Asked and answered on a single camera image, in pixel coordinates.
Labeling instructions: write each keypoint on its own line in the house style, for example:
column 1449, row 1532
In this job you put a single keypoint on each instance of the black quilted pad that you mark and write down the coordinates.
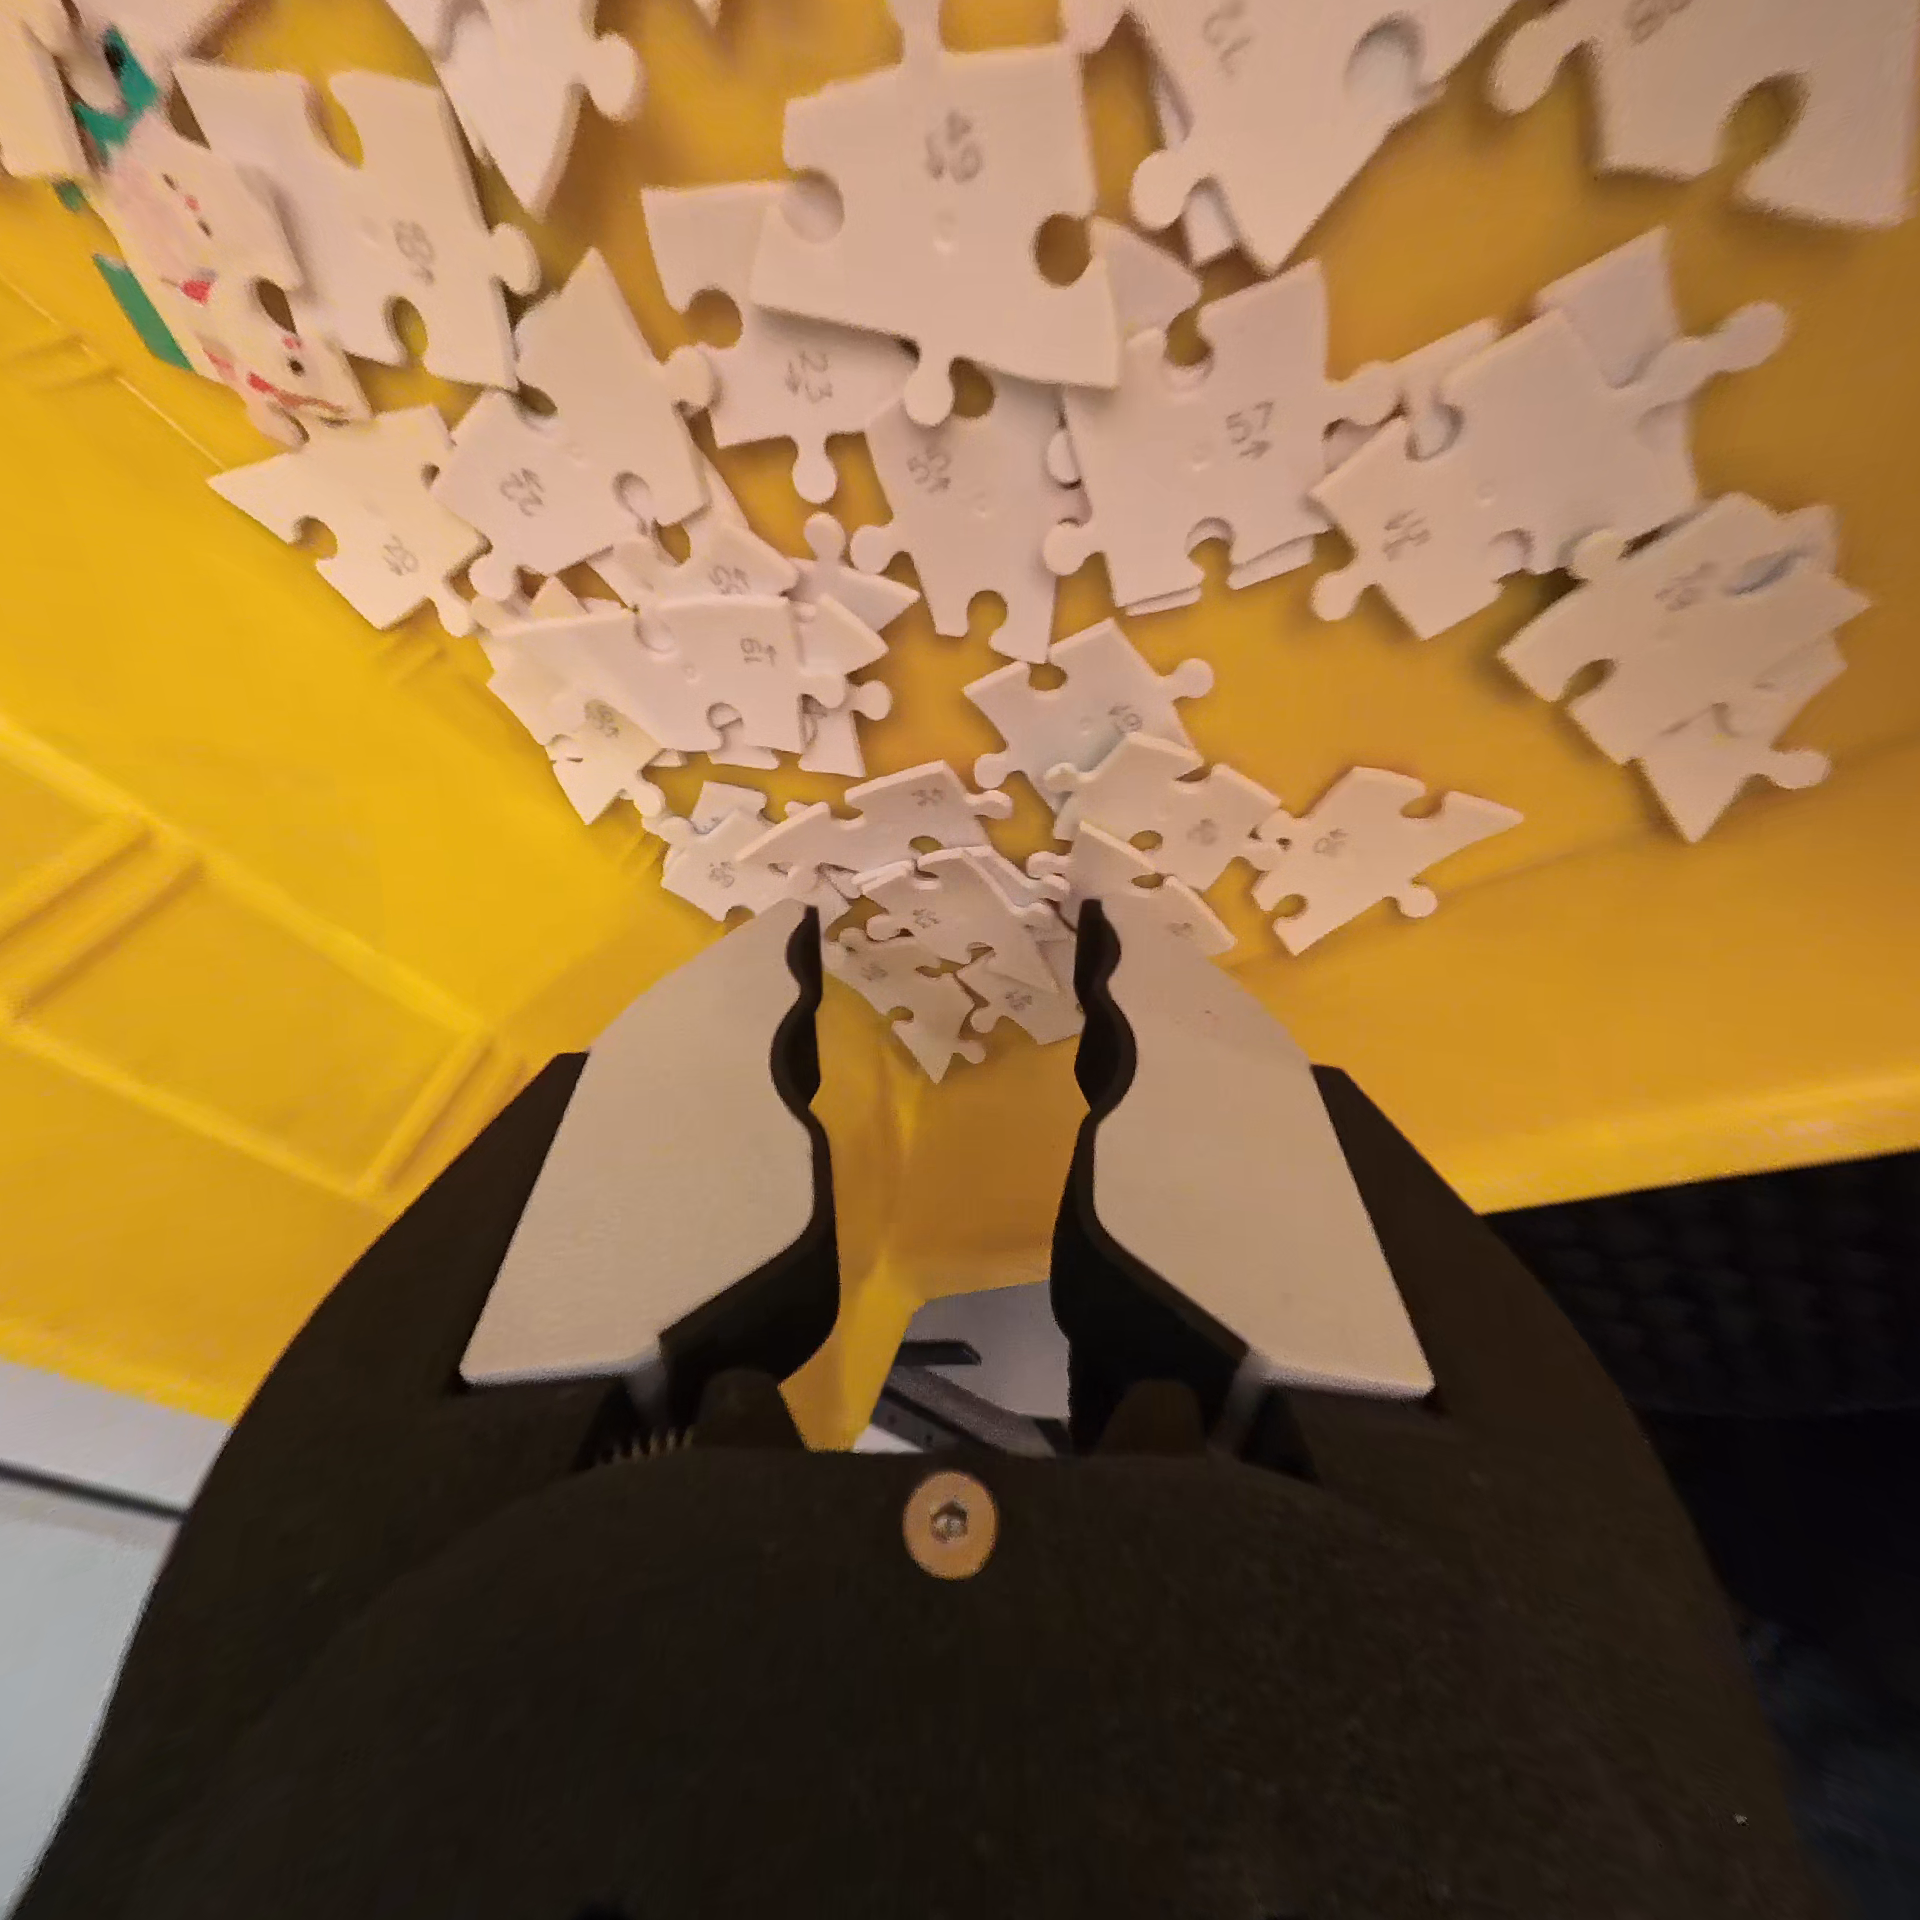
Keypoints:
column 1742, row 1321

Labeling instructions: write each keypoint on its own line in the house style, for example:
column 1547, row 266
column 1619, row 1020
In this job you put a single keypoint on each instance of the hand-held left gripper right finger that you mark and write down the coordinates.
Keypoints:
column 1244, row 1203

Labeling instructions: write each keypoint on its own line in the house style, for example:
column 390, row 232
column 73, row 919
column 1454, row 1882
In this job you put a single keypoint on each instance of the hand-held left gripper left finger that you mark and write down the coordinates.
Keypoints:
column 641, row 1203

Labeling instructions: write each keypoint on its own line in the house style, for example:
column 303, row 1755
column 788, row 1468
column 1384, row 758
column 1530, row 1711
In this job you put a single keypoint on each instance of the pile of puzzle pieces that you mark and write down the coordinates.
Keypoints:
column 898, row 389

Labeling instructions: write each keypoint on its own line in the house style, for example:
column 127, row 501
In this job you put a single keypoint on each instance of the yellow plastic bin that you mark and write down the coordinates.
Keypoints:
column 241, row 985

